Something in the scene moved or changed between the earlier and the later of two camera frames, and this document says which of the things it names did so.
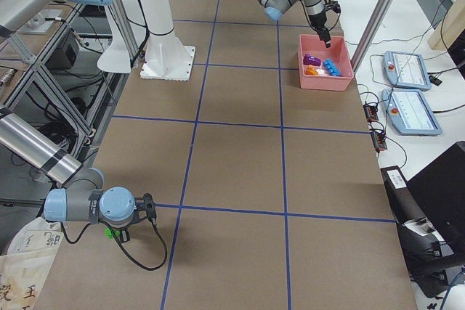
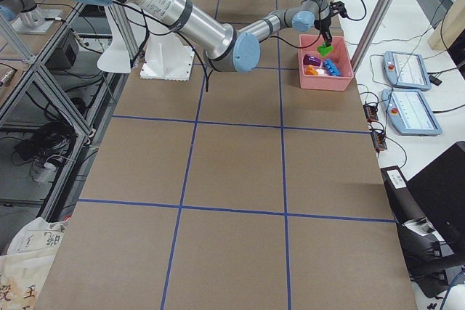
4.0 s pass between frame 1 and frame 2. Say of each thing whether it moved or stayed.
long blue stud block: stayed
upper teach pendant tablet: stayed
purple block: stayed
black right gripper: moved
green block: moved
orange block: stayed
